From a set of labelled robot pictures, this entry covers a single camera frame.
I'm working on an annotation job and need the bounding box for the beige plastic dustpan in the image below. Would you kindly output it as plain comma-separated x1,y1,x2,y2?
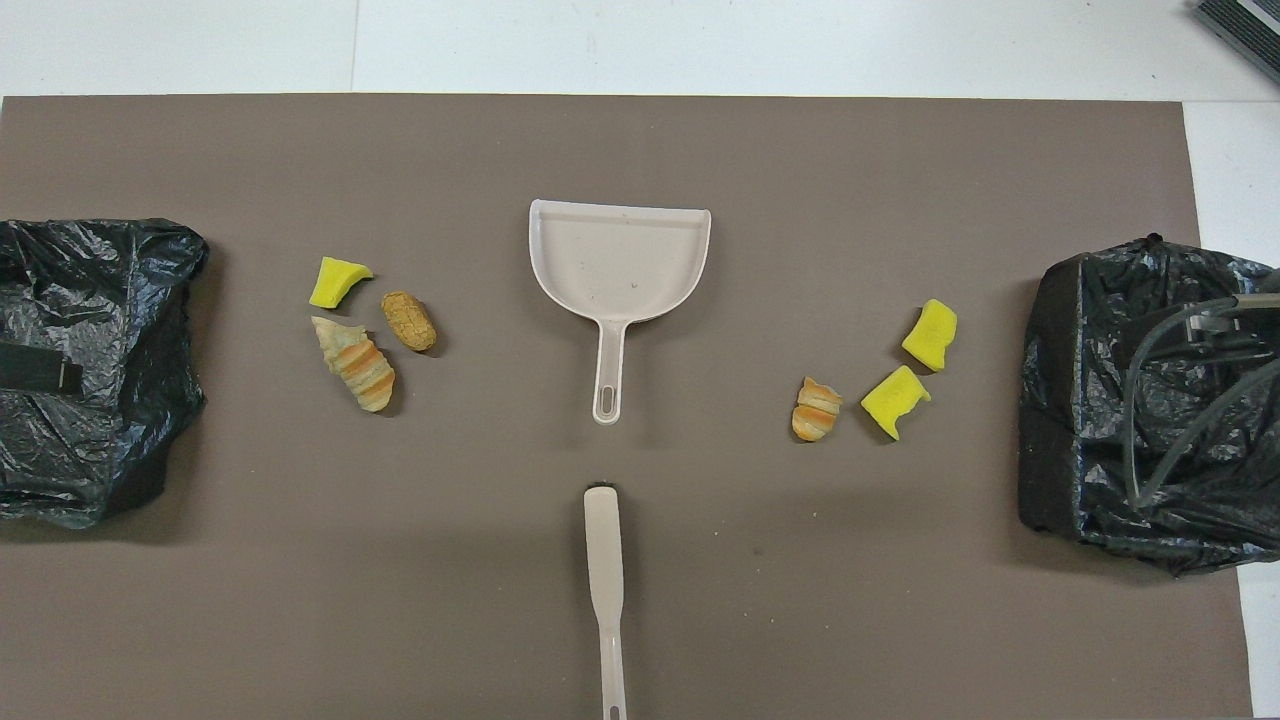
528,198,713,427

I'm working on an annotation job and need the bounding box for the small striped croissant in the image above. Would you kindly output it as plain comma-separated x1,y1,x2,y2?
791,377,843,443

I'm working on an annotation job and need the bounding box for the striped orange croissant piece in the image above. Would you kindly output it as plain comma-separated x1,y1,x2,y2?
334,336,396,413

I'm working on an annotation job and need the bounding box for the beige hand brush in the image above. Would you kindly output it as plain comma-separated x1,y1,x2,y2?
583,482,629,720

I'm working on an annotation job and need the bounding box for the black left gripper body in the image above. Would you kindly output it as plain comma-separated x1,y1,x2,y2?
0,340,41,393

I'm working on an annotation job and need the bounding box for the brown table mat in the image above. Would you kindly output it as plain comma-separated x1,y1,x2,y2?
0,93,1254,720

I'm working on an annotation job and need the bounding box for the yellow sponge piece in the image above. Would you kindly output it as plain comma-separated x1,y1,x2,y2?
901,299,958,373
309,257,375,310
860,365,932,442

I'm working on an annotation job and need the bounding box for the black bag lined bin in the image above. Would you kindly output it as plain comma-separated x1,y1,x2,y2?
0,218,210,530
1018,233,1280,578

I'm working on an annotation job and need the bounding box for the grey ribbed device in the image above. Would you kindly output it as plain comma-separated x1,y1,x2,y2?
1195,0,1280,86

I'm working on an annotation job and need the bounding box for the brown oval cookie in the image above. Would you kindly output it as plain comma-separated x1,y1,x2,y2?
381,291,438,353

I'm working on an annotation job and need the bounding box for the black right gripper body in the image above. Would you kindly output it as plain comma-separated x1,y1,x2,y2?
1150,315,1280,366

